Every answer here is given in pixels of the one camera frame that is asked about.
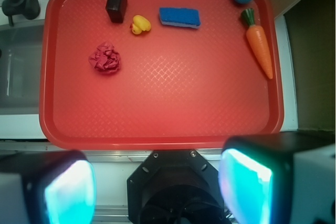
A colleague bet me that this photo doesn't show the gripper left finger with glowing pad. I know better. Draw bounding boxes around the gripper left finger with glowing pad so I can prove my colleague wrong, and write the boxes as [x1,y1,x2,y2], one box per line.
[1,151,96,223]

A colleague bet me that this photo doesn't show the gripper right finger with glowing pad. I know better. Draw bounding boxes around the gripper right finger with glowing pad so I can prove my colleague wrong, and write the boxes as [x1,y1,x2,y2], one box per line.
[218,132,335,223]

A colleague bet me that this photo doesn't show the black box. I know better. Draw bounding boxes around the black box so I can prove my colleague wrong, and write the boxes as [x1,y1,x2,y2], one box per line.
[106,0,128,24]

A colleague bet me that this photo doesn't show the crumpled red paper ball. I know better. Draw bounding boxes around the crumpled red paper ball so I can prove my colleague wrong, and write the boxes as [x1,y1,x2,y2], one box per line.
[88,41,121,74]

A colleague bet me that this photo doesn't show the red plastic tray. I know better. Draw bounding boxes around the red plastic tray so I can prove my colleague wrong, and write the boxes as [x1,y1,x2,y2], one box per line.
[39,0,284,150]

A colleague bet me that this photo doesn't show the metal sink basin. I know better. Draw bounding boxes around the metal sink basin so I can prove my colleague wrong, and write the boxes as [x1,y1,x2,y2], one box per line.
[1,25,44,115]

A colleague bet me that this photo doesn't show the orange toy carrot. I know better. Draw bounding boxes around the orange toy carrot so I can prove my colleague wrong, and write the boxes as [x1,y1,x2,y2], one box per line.
[241,8,274,80]

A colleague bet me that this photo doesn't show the yellow rubber duck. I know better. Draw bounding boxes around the yellow rubber duck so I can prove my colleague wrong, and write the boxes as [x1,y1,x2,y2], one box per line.
[130,15,151,35]

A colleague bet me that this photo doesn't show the black faucet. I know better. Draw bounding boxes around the black faucet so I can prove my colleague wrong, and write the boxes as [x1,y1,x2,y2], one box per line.
[2,0,40,27]

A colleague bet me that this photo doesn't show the blue sponge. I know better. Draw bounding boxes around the blue sponge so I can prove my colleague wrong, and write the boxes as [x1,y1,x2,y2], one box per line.
[159,7,201,29]

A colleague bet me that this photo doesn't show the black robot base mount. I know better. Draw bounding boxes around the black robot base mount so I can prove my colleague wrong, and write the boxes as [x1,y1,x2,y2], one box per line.
[127,150,231,223]

